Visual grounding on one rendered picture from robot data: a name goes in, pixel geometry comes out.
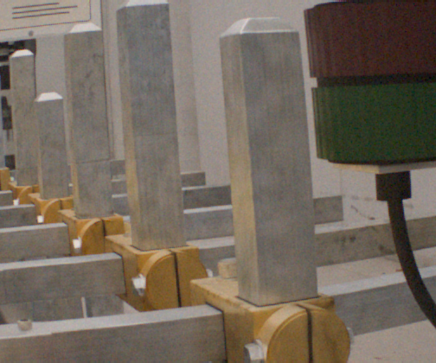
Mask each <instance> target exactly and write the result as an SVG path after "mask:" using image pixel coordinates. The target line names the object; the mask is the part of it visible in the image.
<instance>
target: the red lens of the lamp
mask: <svg viewBox="0 0 436 363"><path fill-rule="evenodd" d="M303 14H304V23H305V36H306V48H307V54H308V61H309V72H310V79H313V78H321V77H331V76H334V77H341V76H351V75H355V76H361V75H370V74H373V75H381V74H401V73H408V74H410V73H436V1H434V2H428V1H421V2H417V1H412V2H407V1H402V2H396V1H393V2H377V3H374V2H370V3H346V4H339V5H338V4H334V5H329V6H320V7H316V8H309V9H307V10H304V11H303Z"/></svg>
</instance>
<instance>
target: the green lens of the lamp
mask: <svg viewBox="0 0 436 363"><path fill-rule="evenodd" d="M311 96H312V108H313V120H314V132H315V145H316V157H317V158H320V159H327V160H333V161H379V160H396V159H409V158H430V157H436V83H417V84H409V83H407V84H398V85H392V84H386V85H377V86H373V85H366V86H333V87H327V86H320V87H317V86H316V87H311Z"/></svg>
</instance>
